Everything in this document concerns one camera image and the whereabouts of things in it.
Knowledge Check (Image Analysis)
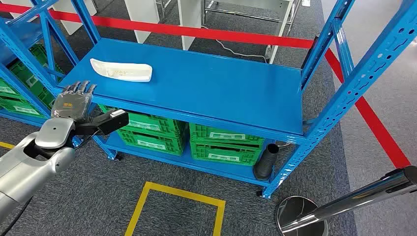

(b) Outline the white power cable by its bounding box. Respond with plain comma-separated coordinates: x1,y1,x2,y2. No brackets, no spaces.
201,26,271,63

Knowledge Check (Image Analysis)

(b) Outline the black camera cable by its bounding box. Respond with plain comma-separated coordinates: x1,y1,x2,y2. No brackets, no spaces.
73,128,102,150

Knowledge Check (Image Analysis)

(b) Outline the black ribbed hose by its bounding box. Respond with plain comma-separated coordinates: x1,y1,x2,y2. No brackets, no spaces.
253,143,280,181

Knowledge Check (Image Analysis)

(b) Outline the chrome barrier stanchion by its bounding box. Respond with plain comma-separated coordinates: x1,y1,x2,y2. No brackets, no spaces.
276,166,417,236

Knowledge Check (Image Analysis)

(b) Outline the white desk panel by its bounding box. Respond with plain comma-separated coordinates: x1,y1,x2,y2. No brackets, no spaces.
52,0,98,36
123,0,160,44

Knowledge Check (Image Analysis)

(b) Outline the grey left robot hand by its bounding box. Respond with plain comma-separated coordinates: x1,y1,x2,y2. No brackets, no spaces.
51,80,98,123

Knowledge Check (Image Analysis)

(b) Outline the blue steel shelf rack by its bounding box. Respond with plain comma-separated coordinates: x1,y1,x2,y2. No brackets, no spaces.
0,0,56,128
0,0,417,199

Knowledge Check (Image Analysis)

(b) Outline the white desk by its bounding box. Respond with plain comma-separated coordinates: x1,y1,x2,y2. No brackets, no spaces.
177,0,296,64

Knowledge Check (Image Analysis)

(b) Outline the steel tube frame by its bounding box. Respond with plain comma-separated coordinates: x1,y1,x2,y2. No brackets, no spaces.
202,0,302,36

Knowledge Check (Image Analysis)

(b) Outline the white plastic shell part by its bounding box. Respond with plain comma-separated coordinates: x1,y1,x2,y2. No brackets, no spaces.
89,58,153,83

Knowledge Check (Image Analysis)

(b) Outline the red barrier belt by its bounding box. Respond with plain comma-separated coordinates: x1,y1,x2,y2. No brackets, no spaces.
0,3,315,50

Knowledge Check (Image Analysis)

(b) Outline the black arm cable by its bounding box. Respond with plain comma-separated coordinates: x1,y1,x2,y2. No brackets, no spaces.
0,197,33,236

